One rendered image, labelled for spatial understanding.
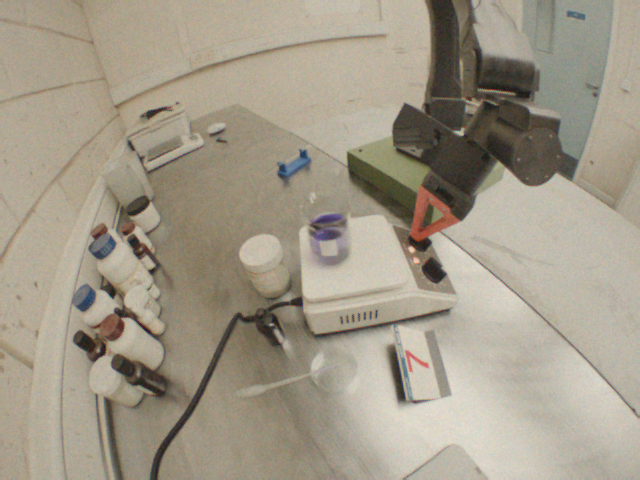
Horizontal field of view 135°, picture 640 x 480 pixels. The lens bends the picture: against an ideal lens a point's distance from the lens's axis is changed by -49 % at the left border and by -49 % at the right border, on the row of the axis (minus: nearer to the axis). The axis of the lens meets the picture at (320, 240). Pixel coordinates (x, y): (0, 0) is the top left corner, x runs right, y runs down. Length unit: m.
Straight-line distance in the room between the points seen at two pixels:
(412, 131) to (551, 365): 0.36
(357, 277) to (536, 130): 0.23
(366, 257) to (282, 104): 1.60
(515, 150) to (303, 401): 0.34
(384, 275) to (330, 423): 0.18
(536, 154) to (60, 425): 0.59
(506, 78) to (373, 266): 0.26
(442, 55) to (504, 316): 0.42
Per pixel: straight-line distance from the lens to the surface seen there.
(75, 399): 0.46
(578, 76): 3.09
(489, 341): 0.39
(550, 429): 0.40
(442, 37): 0.51
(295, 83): 1.85
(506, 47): 0.33
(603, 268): 0.62
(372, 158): 0.61
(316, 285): 0.29
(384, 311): 0.32
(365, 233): 0.34
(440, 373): 0.34
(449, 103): 0.52
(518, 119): 0.27
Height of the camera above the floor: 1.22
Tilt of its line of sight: 44 degrees down
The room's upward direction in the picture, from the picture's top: 11 degrees counter-clockwise
